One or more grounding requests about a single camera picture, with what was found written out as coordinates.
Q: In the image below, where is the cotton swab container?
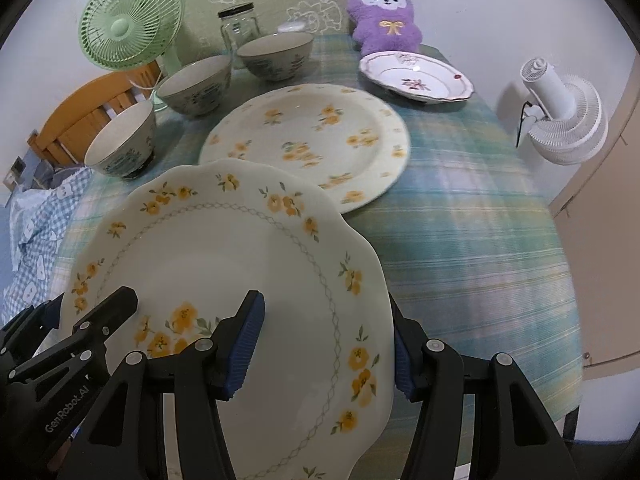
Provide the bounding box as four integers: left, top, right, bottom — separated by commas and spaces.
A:
277, 21, 306, 34

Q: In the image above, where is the blue checkered blanket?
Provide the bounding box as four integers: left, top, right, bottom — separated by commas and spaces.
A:
1, 168, 93, 323

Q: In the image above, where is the purple plush bunny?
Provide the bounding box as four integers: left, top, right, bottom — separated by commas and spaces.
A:
346, 0, 423, 56

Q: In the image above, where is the beige door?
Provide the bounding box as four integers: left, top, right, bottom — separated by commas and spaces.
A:
551, 61, 639, 380

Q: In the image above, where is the scalloped yellow flower plate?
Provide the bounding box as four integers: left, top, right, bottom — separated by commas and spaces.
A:
58, 159, 394, 479

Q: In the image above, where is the green desk fan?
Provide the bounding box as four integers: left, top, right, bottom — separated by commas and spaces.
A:
78, 0, 186, 114

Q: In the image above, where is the wall power socket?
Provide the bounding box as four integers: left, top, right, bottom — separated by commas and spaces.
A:
2, 157, 26, 192

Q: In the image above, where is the white standing fan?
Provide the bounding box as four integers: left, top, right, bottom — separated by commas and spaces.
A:
515, 58, 608, 166

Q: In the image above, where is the red pattern white plate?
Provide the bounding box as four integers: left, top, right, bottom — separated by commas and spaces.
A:
359, 51, 474, 104

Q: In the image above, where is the plaid green tablecloth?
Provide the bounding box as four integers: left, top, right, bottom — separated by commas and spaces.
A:
52, 32, 586, 470

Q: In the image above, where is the round yellow flower plate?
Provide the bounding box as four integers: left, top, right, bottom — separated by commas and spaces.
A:
198, 84, 410, 214

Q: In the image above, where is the glass jar black lid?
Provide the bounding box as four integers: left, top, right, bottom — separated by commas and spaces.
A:
218, 2, 260, 70

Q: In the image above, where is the floral ceramic bowl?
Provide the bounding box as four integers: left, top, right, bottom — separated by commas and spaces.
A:
156, 55, 232, 117
84, 101, 156, 178
236, 32, 314, 81

